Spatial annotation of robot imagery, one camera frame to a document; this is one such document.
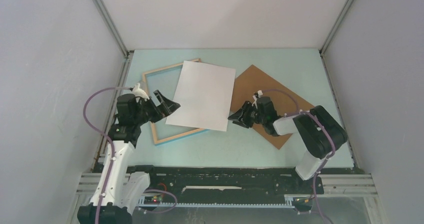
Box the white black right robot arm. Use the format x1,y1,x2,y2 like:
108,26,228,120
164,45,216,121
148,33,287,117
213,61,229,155
228,97,348,193

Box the corner aluminium rail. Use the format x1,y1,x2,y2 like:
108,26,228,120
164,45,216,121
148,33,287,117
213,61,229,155
84,0,131,59
319,0,356,57

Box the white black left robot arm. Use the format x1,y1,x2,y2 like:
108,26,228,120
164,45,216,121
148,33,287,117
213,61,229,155
77,87,180,223

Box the brown frame backing board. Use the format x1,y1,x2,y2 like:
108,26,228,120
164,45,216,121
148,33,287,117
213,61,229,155
229,64,316,150

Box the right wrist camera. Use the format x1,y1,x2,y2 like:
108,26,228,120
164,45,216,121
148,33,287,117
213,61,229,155
253,90,263,103

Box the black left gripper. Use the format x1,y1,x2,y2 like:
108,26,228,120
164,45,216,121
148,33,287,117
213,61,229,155
133,90,180,126

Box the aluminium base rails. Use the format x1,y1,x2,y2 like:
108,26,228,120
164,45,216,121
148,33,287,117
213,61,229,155
66,172,385,224

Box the right corner aluminium rail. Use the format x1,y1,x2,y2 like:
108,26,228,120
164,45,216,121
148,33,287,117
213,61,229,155
319,0,356,57

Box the white cable duct strip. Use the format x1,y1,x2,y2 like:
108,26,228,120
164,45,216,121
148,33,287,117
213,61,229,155
136,196,295,208

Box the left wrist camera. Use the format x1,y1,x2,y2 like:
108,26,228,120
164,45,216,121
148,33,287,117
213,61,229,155
131,82,150,101

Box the hot air balloon photo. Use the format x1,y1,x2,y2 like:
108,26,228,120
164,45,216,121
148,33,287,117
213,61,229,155
166,61,236,132

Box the left corner aluminium rail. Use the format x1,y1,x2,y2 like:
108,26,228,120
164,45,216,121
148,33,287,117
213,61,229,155
84,0,131,59

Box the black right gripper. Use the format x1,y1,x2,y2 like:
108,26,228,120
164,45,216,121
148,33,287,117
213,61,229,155
228,100,267,128

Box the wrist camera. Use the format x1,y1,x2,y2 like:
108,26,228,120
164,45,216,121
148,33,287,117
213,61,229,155
253,90,263,103
131,82,150,101

